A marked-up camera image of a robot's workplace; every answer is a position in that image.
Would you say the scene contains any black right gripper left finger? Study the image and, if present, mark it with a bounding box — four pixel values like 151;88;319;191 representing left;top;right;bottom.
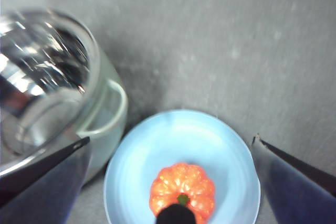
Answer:
0;136;91;224

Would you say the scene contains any pale green electric steamer pot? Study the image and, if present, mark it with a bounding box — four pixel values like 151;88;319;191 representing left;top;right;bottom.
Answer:
0;0;129;186

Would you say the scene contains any orange toy pumpkin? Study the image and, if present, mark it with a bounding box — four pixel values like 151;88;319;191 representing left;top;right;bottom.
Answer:
149;162;216;224

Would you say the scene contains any blue round plate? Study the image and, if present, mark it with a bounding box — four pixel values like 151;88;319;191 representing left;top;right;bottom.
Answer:
103;109;261;224

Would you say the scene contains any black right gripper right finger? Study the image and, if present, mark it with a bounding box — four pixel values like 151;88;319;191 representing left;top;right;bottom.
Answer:
251;134;336;224

